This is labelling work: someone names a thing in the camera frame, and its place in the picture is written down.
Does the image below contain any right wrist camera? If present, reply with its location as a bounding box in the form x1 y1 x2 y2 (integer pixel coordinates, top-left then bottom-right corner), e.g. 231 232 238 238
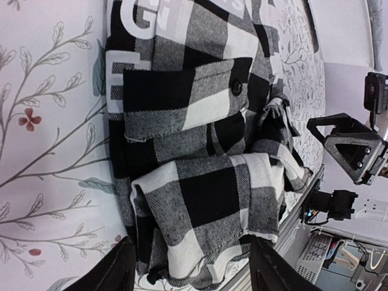
364 72 387 115

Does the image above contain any black white checkered shirt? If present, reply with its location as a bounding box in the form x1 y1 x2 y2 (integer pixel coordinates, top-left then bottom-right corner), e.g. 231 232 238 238
105 1 311 290

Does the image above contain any aluminium front rail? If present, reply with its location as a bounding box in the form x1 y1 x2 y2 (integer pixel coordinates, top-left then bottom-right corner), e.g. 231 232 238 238
274 164 325 256

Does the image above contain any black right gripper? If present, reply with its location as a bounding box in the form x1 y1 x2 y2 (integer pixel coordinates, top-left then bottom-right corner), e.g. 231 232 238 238
307 113 387 185

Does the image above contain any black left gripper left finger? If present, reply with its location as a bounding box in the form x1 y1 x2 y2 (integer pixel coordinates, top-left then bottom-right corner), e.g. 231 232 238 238
65 238 135 291

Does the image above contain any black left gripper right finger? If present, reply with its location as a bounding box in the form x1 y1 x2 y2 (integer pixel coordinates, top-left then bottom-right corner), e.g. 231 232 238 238
249 236 319 291

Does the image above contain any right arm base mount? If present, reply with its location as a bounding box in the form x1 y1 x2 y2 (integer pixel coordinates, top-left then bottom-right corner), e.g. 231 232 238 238
300 190 358 226

